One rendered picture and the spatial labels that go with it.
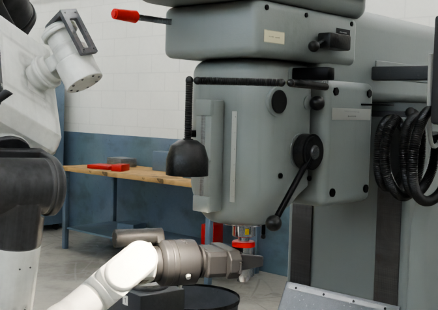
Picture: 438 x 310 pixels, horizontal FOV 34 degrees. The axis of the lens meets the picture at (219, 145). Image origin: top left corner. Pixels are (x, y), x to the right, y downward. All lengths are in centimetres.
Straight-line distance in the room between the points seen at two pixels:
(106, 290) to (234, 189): 29
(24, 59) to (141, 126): 669
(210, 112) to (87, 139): 740
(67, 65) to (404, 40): 84
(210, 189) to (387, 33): 58
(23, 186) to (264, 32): 49
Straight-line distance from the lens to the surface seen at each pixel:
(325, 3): 143
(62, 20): 124
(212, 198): 134
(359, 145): 155
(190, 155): 118
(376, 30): 162
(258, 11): 128
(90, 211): 871
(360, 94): 154
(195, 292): 375
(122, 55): 825
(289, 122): 138
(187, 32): 138
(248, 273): 145
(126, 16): 133
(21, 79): 126
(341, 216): 175
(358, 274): 175
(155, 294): 161
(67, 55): 124
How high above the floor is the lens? 153
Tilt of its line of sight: 3 degrees down
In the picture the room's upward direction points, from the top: 2 degrees clockwise
